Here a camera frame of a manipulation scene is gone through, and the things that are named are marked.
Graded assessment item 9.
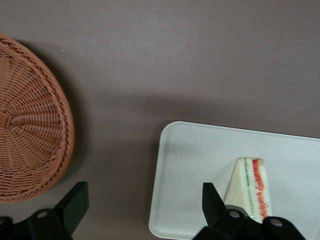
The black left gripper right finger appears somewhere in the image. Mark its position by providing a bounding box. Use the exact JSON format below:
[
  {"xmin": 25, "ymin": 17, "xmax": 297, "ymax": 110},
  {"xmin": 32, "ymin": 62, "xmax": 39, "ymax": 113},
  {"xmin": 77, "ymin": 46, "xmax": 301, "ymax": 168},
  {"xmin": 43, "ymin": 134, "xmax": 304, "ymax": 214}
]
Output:
[{"xmin": 192, "ymin": 182, "xmax": 307, "ymax": 240}]

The triangle sandwich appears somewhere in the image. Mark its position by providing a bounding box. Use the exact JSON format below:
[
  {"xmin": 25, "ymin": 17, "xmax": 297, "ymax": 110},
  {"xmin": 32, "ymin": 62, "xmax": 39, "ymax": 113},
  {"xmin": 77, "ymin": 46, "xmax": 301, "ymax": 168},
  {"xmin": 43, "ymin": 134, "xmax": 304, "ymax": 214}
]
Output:
[{"xmin": 223, "ymin": 156, "xmax": 274, "ymax": 225}]

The cream rectangular tray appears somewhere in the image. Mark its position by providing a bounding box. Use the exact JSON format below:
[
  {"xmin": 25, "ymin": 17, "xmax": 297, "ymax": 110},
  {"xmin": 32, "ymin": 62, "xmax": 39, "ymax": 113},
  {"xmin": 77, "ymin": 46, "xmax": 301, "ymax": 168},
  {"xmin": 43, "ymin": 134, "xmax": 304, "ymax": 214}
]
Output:
[{"xmin": 148, "ymin": 120, "xmax": 320, "ymax": 240}]

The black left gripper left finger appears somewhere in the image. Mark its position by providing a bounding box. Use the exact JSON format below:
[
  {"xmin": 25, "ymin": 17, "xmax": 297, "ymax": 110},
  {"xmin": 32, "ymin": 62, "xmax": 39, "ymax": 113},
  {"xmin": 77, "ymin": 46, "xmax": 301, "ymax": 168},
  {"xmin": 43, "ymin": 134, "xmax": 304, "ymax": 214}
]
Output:
[{"xmin": 0, "ymin": 181, "xmax": 90, "ymax": 240}]

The round brown wicker basket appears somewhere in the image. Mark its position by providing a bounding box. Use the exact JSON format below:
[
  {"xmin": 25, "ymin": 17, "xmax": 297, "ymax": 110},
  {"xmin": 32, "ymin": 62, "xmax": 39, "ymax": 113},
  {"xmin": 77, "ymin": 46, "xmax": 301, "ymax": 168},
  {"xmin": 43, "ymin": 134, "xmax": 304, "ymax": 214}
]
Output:
[{"xmin": 0, "ymin": 30, "xmax": 76, "ymax": 204}]

